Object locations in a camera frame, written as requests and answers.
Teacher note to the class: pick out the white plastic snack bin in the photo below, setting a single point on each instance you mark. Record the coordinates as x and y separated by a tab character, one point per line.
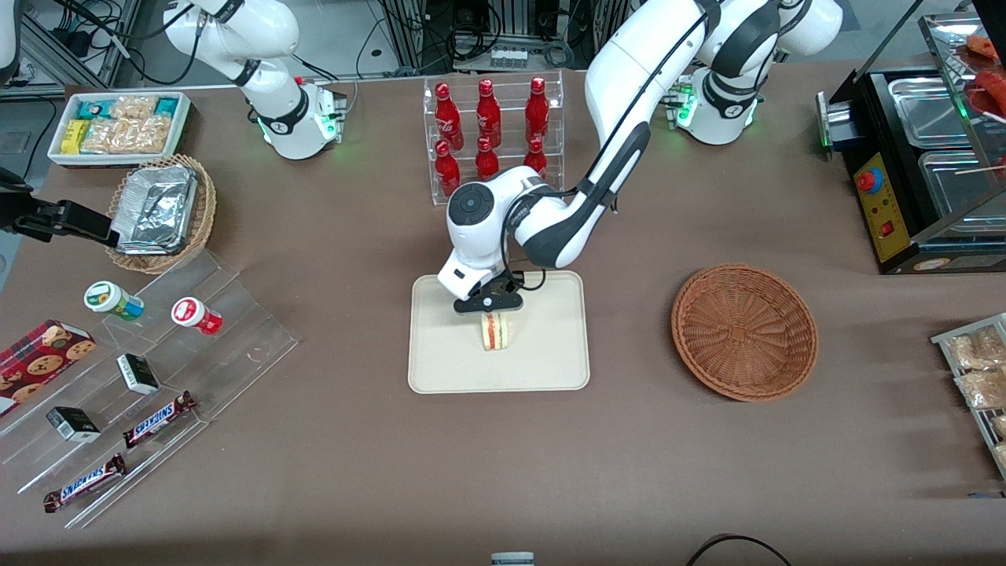
59	157

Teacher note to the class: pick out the teal snack packet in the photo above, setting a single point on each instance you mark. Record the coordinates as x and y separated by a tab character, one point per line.
94	108
167	106

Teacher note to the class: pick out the aluminium frame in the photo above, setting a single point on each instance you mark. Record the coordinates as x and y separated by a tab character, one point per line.
47	71

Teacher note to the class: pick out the black food warmer machine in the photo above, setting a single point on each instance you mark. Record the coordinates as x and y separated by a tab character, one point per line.
882	228

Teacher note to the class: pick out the red cookie box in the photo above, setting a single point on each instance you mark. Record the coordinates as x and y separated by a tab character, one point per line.
39	362

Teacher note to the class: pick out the small black box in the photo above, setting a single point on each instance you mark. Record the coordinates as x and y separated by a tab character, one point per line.
138	374
72	424

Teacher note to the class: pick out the snickers bar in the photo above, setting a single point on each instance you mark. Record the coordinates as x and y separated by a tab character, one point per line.
85	483
157	420

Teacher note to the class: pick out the yellow snack packet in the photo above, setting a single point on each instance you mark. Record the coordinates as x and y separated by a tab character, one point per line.
75	137

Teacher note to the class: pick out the triangle sandwich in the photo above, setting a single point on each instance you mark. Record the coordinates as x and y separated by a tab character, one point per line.
495	332

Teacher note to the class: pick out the white power strip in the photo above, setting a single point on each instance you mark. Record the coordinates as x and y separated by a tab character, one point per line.
509	58

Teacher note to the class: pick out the red lid snack cup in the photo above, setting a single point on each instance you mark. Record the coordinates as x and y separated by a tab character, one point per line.
192	314

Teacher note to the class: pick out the grey device edge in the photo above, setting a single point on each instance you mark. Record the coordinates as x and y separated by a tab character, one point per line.
512	560

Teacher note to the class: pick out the clear acrylic bottle rack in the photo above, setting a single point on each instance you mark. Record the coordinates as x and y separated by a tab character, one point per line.
507	94

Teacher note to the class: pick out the light brown wicker basket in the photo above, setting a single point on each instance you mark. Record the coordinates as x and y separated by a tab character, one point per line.
203	216

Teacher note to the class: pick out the tray of packaged snacks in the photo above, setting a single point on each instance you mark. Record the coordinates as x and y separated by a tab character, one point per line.
943	339

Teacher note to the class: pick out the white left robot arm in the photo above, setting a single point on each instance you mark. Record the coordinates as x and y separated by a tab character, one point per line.
629	79

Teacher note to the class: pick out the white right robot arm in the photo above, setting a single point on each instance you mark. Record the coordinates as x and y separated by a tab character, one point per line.
291	118

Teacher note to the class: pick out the round brown wicker basket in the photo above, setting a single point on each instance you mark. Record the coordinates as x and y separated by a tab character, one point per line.
743	334

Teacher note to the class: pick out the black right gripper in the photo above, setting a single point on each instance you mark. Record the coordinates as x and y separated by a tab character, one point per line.
33	217

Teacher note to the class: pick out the clear bag of snacks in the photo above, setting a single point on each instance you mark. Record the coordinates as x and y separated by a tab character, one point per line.
982	389
974	350

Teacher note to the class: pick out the red cola bottle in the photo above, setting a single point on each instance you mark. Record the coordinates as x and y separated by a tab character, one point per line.
487	163
537	112
488	116
448	118
445	169
535	159

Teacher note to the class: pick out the green lid snack cup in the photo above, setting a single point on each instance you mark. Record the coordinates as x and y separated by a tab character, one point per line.
110	299

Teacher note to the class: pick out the clear bag of crackers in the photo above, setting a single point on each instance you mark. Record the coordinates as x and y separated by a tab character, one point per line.
134	106
126	135

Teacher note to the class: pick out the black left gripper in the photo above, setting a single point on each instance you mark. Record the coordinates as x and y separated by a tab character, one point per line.
497	288

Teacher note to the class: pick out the cream plastic tray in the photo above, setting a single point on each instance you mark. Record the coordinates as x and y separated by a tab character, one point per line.
542	354

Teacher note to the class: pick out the silver foil packets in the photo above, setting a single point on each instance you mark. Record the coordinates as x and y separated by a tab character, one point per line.
153	208

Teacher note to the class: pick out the clear acrylic stepped stand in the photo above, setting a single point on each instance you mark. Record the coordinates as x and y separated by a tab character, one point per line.
236	346

